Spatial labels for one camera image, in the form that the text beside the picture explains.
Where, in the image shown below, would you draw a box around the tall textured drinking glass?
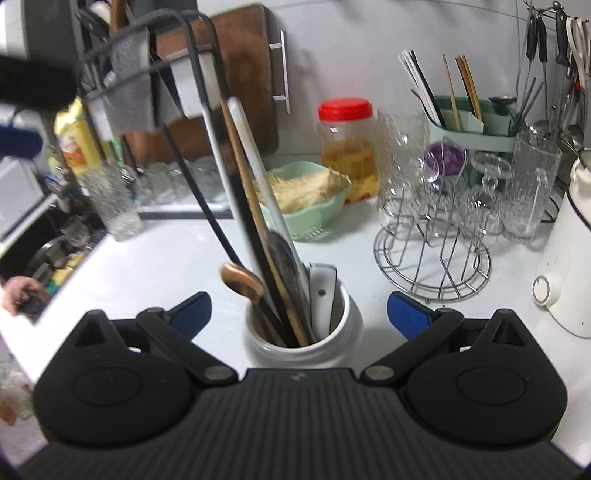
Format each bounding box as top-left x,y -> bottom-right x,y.
83,161 -> 144,241
376,111 -> 430,185

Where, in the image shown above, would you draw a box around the green utensil caddy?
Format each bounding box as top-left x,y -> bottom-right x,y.
425,95 -> 517,153

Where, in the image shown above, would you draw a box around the green plastic basket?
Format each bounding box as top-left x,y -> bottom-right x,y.
259,161 -> 349,243

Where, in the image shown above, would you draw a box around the assorted chopsticks bunch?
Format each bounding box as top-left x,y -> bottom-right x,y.
398,50 -> 485,130

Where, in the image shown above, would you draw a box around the wooden chopstick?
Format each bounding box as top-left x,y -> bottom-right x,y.
220,99 -> 310,347

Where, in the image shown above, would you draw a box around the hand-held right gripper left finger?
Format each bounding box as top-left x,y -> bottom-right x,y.
69,291 -> 238,386

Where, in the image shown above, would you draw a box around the purple-lidded glass jar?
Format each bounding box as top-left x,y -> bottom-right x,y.
422,141 -> 466,208

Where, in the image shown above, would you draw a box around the dark metal chopsticks pair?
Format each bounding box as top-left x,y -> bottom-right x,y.
512,76 -> 544,132

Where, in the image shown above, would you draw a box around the black handled metal ladle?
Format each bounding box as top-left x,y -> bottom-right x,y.
488,11 -> 539,106

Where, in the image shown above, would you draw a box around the red-lidded plastic jar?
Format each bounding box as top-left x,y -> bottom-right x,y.
318,98 -> 379,204

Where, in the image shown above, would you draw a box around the gray cloth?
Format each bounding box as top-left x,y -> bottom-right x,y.
110,34 -> 157,134

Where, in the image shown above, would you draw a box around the enoki mushroom bundle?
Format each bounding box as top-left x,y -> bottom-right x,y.
268,167 -> 352,215

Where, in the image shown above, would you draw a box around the embossed metal spoon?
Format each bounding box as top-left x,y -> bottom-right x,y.
265,230 -> 315,342

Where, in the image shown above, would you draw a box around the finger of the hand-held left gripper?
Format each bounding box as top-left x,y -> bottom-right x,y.
0,124 -> 43,158
0,55 -> 78,110

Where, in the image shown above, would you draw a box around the textured glass mug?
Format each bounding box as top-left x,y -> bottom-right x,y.
502,131 -> 563,243

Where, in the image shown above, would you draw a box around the white ceramic jar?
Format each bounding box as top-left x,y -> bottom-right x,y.
242,277 -> 365,370

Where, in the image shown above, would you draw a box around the metal bar handle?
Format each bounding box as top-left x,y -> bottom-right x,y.
268,30 -> 291,114

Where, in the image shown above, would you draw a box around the black metal dish rack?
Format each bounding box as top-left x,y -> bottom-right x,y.
76,9 -> 234,220

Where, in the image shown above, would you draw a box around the metal wire cup rack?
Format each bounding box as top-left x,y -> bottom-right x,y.
373,143 -> 492,303

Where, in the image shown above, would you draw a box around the person's left hand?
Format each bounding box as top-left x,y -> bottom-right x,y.
1,275 -> 51,317

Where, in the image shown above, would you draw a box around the metal spoons cluster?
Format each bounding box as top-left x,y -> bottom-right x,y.
531,92 -> 587,148

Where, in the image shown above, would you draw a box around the white electric kettle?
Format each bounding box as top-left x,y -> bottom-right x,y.
532,148 -> 591,340

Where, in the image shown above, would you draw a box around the wooden cutting board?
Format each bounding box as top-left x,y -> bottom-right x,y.
124,4 -> 280,164

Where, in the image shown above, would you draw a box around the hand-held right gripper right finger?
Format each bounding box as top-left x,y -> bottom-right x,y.
361,291 -> 529,384

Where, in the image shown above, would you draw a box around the inverted small drinking glass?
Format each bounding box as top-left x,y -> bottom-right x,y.
166,161 -> 195,204
139,164 -> 169,206
191,159 -> 219,201

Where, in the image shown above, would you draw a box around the inverted glass goblet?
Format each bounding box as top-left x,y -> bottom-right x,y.
462,151 -> 514,236
376,152 -> 439,222

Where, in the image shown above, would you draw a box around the yellow plastic bottle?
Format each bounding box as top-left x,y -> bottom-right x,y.
55,99 -> 105,178

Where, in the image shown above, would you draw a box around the brown wooden spoon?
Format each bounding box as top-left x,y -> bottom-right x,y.
220,262 -> 287,347

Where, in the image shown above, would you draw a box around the white drying tray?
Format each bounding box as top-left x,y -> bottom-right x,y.
136,198 -> 232,213

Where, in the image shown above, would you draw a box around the white handled scissors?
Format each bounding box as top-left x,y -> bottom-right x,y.
567,16 -> 591,88

